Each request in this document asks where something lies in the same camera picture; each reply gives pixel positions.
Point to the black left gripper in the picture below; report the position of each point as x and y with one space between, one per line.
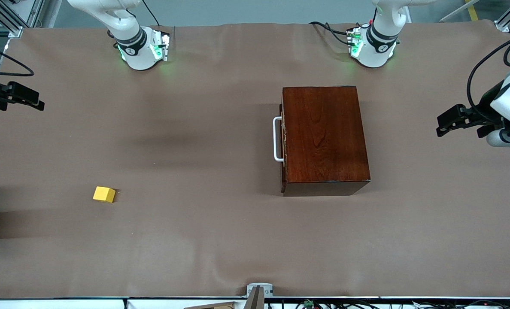
485 110

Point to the yellow block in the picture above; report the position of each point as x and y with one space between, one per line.
104 194

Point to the wooden drawer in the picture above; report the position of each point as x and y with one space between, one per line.
282 178

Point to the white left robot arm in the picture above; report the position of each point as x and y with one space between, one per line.
377 58

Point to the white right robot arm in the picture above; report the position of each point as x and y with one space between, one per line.
137 58

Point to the dark brown wooden cabinet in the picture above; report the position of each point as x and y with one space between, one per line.
323 137

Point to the large table covering sheet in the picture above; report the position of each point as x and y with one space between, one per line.
152 249

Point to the light wooden board piece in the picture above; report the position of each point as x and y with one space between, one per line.
216 306

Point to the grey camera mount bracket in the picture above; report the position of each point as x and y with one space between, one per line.
259 287

